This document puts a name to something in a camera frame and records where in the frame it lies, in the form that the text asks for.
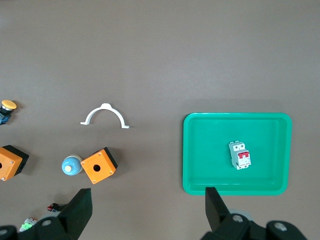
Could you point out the blue dome buzzer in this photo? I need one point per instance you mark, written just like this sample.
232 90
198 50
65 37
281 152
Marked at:
71 163

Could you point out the green white switch module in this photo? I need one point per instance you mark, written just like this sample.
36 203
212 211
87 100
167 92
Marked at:
27 225

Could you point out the small black red indicator light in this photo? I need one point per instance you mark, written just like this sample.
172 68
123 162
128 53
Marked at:
56 207

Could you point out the orange push-button enclosure box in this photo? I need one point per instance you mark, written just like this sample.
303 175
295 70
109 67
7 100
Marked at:
10 160
106 160

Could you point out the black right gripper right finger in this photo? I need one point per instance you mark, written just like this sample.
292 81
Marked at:
217 212

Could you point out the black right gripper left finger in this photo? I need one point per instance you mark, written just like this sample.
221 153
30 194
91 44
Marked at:
72 215

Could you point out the white half-round pipe clamp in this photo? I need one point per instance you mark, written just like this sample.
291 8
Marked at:
106 106

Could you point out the green plastic tray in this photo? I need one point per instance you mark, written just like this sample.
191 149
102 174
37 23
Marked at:
212 150

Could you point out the brown table mat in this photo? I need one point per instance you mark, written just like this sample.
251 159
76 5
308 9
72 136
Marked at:
160 50

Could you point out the white circuit breaker red switches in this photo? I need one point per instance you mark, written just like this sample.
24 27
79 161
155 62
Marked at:
238 157

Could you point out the yellow mushroom push button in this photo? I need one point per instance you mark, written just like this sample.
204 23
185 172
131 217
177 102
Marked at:
8 105

